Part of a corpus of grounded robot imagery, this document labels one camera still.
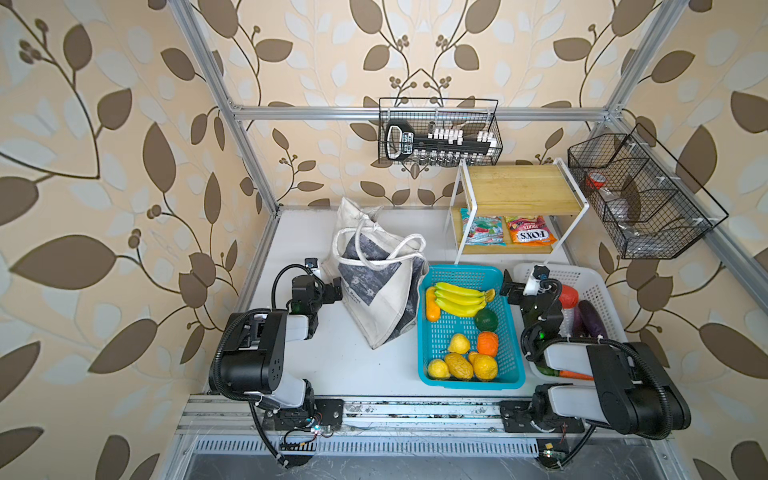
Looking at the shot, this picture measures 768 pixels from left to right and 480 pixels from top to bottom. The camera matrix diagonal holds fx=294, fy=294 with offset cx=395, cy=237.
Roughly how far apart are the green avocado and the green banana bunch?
1 cm

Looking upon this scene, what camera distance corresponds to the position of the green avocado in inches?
33.9

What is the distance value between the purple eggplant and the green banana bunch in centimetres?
27
